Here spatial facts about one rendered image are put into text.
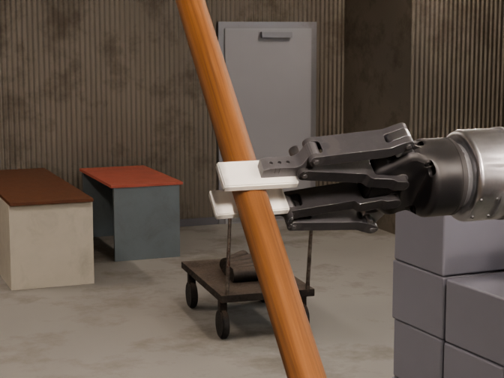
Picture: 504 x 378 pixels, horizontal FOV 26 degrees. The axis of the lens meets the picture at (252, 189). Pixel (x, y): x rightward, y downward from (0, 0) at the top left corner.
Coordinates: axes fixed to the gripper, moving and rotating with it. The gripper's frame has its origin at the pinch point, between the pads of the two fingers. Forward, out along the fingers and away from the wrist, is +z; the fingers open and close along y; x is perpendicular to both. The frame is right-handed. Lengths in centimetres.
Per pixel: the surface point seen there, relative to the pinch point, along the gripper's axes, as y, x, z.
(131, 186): 663, 575, -168
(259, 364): 499, 279, -178
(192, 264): 573, 416, -176
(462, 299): 281, 170, -195
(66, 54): 672, 764, -136
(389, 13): 588, 723, -452
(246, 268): 522, 371, -197
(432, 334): 312, 173, -193
